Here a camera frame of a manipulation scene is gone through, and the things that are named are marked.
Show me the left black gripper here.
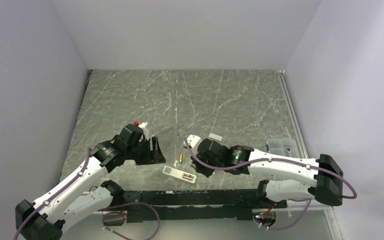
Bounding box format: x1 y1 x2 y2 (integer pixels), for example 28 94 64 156
125 136 166 165

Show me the white battery cover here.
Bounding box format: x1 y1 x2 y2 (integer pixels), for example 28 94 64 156
208 133 223 141

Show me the white remote control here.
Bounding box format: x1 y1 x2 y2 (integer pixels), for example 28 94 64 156
162 165 197 184

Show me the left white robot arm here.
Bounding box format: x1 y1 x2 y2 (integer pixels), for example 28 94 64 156
13 122 166 240

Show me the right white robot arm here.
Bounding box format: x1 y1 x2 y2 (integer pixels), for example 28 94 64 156
184 135 345 208

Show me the clear plastic box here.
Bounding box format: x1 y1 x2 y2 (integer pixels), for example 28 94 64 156
266 138 301 158

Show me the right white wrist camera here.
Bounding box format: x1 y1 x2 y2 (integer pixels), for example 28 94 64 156
183 134 202 155

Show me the aluminium rail right edge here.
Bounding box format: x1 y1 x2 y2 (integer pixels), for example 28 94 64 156
276 70 309 158

